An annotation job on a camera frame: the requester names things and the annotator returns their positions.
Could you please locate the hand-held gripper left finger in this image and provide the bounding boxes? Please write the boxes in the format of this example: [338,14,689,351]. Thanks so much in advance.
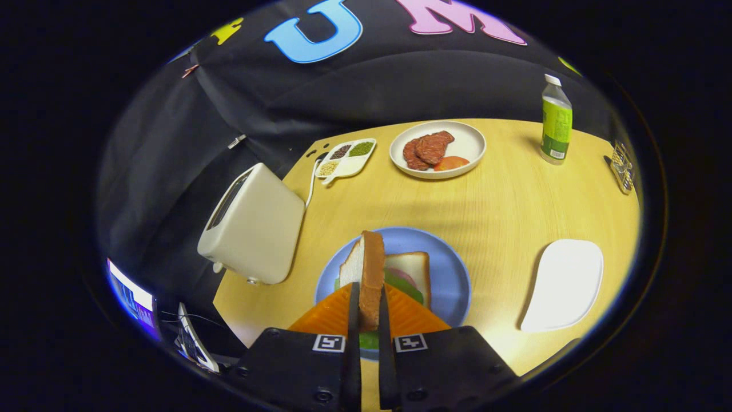
[233,282,363,412]

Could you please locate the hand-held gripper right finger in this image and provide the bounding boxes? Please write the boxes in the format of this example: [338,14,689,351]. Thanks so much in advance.
[376,283,522,412]

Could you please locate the green lettuce leaf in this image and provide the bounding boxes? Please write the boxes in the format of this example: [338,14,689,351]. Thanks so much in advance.
[335,269,425,351]

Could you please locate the toasted bread slice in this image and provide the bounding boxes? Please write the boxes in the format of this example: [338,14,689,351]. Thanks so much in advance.
[339,230,387,332]

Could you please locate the pink ham slice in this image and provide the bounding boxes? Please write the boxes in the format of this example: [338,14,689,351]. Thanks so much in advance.
[388,267,419,288]

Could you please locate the white bread slice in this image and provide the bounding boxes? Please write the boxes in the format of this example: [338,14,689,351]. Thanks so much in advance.
[384,251,432,307]

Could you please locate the blue round plate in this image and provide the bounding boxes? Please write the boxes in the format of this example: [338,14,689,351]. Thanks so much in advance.
[315,227,473,362]

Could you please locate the white flat device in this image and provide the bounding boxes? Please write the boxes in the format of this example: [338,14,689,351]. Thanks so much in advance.
[174,302,220,374]

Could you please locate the white toaster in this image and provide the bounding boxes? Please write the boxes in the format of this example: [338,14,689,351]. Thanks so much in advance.
[197,163,306,286]

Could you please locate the white square plate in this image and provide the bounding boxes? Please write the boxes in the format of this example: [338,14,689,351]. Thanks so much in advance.
[519,239,604,334]

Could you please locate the white divided snack tray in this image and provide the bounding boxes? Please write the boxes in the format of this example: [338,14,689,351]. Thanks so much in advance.
[315,138,377,187]

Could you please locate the brown meat patty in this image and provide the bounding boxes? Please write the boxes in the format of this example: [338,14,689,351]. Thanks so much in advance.
[402,137,431,172]
[415,130,456,166]

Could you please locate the red tomato slice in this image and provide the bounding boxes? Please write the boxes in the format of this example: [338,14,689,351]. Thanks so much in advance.
[433,156,471,172]

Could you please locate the lit computer monitor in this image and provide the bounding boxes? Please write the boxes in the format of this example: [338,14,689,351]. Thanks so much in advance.
[106,257,161,342]

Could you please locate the beige round plate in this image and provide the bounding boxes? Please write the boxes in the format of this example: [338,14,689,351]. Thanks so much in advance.
[389,120,487,180]

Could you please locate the black backdrop cloth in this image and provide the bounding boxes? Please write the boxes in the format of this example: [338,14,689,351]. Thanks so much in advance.
[94,0,615,344]

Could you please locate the green label drink bottle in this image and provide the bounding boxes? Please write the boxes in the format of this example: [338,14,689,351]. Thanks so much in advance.
[539,74,573,165]

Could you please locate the white toaster cable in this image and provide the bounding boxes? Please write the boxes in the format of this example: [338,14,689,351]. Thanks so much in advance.
[304,157,324,208]

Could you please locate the small metal wire rack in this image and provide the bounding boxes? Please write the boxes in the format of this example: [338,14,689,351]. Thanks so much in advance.
[604,140,635,196]

